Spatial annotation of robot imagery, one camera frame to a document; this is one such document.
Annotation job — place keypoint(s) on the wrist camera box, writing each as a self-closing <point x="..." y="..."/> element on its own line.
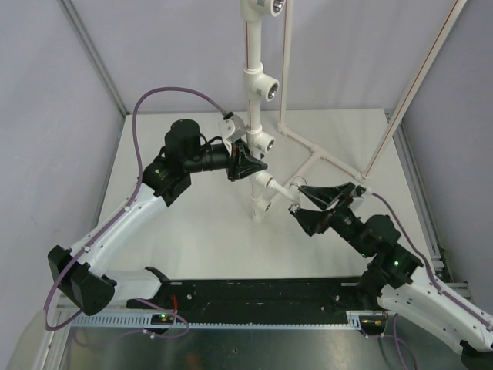
<point x="356" y="191"/>
<point x="232" y="128"/>

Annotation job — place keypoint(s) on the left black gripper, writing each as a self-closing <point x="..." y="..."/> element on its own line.
<point x="241" y="162"/>

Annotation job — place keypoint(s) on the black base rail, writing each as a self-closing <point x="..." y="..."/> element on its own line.
<point x="271" y="301"/>

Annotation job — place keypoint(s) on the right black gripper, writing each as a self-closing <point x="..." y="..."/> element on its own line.
<point x="318" y="221"/>

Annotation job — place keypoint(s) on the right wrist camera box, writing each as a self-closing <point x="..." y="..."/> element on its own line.
<point x="356" y="191"/>

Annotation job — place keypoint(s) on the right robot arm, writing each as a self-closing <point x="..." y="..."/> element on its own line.
<point x="400" y="279"/>

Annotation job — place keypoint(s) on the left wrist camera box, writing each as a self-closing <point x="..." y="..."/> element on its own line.
<point x="232" y="128"/>

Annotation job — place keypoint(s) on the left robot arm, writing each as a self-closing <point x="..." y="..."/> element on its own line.
<point x="82" y="272"/>

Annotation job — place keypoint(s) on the white PVC pipe frame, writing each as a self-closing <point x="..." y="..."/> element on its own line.
<point x="259" y="87"/>

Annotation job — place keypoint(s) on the aluminium table frame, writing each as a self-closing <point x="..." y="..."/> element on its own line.
<point x="137" y="335"/>

